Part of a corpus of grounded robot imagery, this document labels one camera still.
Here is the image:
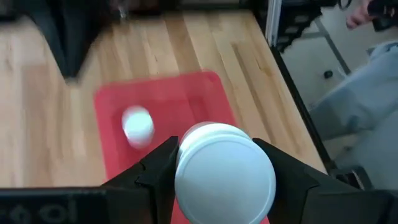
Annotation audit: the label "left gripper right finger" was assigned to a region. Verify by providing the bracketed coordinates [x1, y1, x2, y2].
[252, 138, 335, 224]

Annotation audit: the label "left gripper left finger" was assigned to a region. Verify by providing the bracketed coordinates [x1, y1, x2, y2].
[101, 136, 180, 224]

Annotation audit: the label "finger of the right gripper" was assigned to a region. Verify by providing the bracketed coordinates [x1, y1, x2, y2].
[70, 14, 108, 83]
[30, 15, 72, 83]

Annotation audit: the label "white pill bottle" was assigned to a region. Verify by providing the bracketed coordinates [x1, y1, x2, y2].
[174, 121, 277, 224]
[121, 105, 155, 149]

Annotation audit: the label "pink translucent plastic basket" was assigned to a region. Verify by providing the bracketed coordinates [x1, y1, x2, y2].
[94, 70, 271, 224]

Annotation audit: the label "person's legs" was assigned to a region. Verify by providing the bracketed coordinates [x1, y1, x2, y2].
[309, 40, 398, 190]

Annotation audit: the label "person's hand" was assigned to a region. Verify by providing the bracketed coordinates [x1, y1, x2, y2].
[345, 0, 374, 30]

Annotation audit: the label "black handheld device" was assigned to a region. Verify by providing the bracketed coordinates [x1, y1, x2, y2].
[368, 0, 398, 32]

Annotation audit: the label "silver bracket bar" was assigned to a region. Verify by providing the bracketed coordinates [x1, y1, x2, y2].
[266, 0, 283, 47]

